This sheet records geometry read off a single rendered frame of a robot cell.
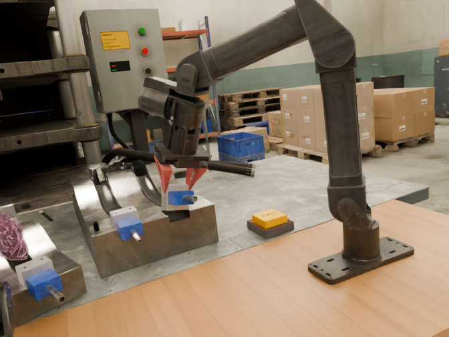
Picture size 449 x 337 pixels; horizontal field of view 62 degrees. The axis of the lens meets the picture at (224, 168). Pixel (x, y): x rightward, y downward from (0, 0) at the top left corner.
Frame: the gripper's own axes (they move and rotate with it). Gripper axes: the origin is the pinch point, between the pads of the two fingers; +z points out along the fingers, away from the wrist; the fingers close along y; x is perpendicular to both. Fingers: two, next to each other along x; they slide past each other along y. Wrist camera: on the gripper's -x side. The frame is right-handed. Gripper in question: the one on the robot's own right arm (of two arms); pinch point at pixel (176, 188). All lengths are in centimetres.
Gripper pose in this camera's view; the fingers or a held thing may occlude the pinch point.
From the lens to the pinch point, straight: 81.3
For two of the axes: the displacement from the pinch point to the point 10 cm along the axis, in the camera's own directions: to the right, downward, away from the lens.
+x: 4.1, 4.6, -7.9
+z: -2.0, 8.9, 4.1
